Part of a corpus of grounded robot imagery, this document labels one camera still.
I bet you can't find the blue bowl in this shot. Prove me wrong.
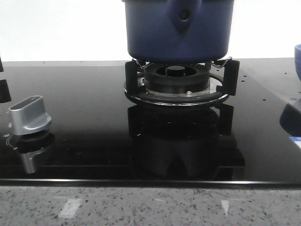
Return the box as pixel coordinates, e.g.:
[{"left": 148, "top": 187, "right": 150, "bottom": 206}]
[{"left": 294, "top": 44, "right": 301, "bottom": 80}]

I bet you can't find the blue pot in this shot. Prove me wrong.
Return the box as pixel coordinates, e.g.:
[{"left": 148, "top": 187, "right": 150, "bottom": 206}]
[{"left": 124, "top": 0, "right": 234, "bottom": 63}]

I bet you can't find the right gas burner head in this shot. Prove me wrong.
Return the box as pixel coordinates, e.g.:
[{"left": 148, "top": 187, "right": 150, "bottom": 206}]
[{"left": 143, "top": 63, "right": 210, "bottom": 97}]

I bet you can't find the black glass gas cooktop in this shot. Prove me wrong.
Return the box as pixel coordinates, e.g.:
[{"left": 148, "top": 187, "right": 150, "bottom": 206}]
[{"left": 0, "top": 59, "right": 301, "bottom": 188}]

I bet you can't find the right black pan support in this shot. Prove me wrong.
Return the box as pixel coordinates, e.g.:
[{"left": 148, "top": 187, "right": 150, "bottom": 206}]
[{"left": 124, "top": 60, "right": 240, "bottom": 107}]

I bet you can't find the black pan support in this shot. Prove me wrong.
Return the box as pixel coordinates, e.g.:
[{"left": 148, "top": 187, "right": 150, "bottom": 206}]
[
  {"left": 0, "top": 58, "right": 12, "bottom": 104},
  {"left": 124, "top": 60, "right": 240, "bottom": 107}
]

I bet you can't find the silver stove control knob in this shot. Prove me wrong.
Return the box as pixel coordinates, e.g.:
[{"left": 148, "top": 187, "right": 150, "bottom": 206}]
[{"left": 8, "top": 96, "right": 52, "bottom": 136}]

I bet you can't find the left black pan support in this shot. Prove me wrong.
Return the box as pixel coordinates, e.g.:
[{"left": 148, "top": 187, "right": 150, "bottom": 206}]
[{"left": 0, "top": 58, "right": 12, "bottom": 104}]

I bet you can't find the wire pot stand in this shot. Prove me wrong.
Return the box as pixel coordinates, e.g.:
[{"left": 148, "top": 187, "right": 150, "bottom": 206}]
[{"left": 132, "top": 56, "right": 233, "bottom": 69}]

